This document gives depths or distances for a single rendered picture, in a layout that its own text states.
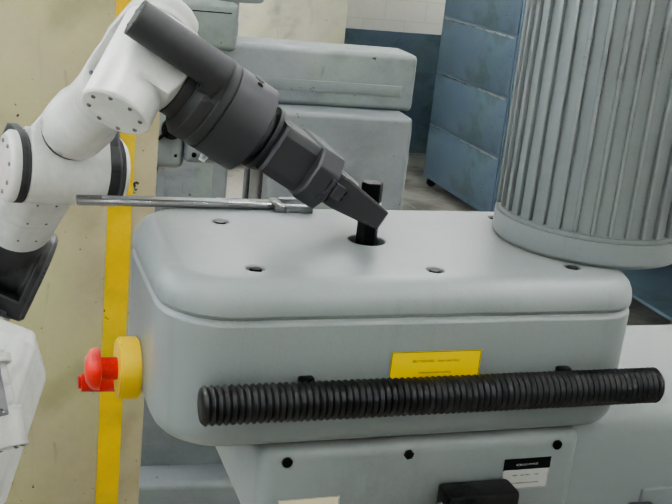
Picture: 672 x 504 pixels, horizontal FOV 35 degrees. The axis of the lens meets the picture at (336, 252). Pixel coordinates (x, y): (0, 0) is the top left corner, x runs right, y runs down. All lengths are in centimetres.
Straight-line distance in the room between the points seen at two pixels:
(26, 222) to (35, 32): 143
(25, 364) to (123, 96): 54
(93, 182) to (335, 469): 41
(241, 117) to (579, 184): 34
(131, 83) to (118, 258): 191
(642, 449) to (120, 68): 65
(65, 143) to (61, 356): 182
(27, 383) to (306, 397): 56
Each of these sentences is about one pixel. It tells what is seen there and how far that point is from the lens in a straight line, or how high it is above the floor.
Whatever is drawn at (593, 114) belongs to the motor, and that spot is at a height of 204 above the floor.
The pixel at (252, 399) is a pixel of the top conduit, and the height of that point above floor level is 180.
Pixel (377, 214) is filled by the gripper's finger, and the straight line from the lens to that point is 102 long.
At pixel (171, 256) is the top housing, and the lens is 97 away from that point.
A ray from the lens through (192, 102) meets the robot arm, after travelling 97.
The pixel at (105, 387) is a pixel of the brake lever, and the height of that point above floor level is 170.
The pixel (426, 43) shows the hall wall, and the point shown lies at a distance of 1090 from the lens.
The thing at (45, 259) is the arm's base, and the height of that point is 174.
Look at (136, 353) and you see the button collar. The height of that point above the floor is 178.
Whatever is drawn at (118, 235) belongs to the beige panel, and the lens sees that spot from 282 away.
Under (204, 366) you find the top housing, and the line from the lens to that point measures 93.
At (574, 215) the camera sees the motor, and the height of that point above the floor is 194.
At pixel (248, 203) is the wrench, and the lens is 114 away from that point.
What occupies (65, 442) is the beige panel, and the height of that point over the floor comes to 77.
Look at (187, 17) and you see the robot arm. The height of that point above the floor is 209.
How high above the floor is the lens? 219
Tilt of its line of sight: 17 degrees down
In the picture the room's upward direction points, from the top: 6 degrees clockwise
